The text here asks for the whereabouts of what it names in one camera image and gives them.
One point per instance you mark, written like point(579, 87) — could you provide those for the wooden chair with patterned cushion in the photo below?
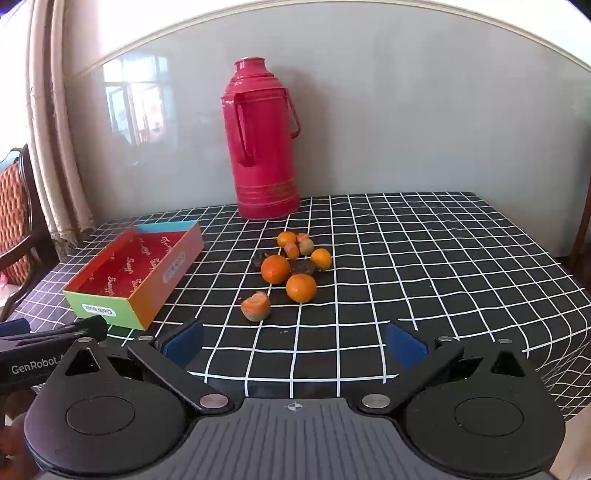
point(21, 217)

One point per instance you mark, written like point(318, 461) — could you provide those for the dark dried fruit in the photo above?
point(259, 257)
point(303, 267)

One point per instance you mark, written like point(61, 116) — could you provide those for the colourful cardboard box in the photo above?
point(134, 272)

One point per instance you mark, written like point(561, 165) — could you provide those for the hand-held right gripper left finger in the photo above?
point(183, 345)

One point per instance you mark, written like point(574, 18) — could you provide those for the large orange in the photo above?
point(275, 268)

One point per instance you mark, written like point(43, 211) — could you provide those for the small orange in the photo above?
point(321, 258)
point(286, 239)

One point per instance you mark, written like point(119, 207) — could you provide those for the beige curtain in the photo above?
point(60, 138)

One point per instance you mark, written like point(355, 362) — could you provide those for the black white grid tablecloth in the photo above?
point(415, 258)

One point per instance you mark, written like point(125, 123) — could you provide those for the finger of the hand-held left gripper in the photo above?
point(14, 328)
point(69, 330)

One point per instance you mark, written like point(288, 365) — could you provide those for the medium orange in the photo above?
point(301, 287)

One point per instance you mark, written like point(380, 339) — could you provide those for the orange peel piece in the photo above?
point(292, 250)

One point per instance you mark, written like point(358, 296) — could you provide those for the pale round fruit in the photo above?
point(306, 246)

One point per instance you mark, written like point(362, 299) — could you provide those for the red thermos flask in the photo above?
point(263, 147)

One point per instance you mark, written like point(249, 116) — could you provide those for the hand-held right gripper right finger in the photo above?
point(407, 345)

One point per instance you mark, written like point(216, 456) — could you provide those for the cut orange half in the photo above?
point(255, 306)

